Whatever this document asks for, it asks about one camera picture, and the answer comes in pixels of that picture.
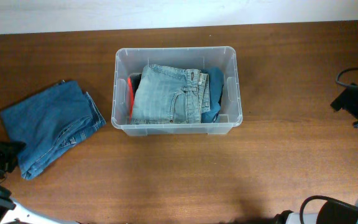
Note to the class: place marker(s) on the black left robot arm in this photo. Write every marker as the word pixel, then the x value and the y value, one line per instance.
pixel 11 211

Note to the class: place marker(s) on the black garment red trim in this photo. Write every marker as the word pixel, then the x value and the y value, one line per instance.
pixel 133 83

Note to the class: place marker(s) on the dark blue jeans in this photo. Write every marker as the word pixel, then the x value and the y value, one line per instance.
pixel 50 123

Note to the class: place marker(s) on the light blue jeans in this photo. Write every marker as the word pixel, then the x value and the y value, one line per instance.
pixel 170 95

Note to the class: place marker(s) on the clear plastic storage bin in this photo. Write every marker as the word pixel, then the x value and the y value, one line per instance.
pixel 132 60

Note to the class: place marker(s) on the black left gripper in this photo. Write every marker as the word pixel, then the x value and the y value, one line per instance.
pixel 0 154

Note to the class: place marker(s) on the blue denim shorts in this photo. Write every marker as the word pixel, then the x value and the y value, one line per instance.
pixel 216 83

